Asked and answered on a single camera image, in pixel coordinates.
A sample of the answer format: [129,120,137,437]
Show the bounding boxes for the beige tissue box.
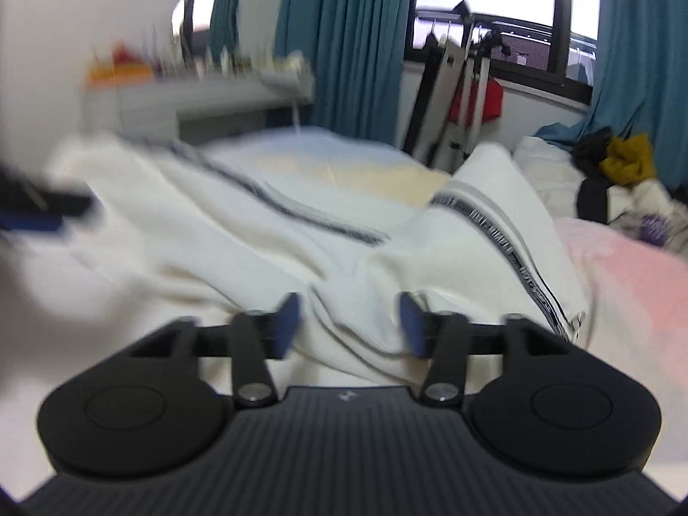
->
[269,51,313,75]

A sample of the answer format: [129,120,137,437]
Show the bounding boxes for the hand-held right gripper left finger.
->
[115,293,302,408]

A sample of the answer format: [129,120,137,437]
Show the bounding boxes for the mustard yellow garment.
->
[599,134,657,188]

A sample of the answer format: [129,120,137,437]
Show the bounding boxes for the blue curtain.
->
[274,0,420,146]
[534,0,688,194]

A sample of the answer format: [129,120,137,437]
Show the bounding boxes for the white dressing table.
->
[80,67,317,143]

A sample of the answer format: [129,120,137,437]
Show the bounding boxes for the row of cosmetic bottles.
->
[89,27,280,84]

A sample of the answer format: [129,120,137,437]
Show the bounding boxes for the orange box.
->
[86,61,154,86]

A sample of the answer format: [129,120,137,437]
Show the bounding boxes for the wavy frameless mirror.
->
[171,0,240,65]

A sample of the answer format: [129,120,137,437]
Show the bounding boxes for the red cloth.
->
[448,78,506,127]

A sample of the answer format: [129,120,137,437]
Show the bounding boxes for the white fluffy garment black trim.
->
[513,137,614,224]

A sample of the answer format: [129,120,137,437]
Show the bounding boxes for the folded rack with red bag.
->
[403,0,510,170]

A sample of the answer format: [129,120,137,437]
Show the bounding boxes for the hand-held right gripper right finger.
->
[398,291,589,408]

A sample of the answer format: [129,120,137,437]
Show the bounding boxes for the white pants with striped band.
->
[46,134,589,388]

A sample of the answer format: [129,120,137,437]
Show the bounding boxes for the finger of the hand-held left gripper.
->
[0,164,103,240]

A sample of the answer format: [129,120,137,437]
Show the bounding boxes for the pastel tie-dye blanket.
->
[0,126,688,501]

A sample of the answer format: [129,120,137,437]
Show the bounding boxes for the cream garment with purple print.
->
[607,180,674,247]

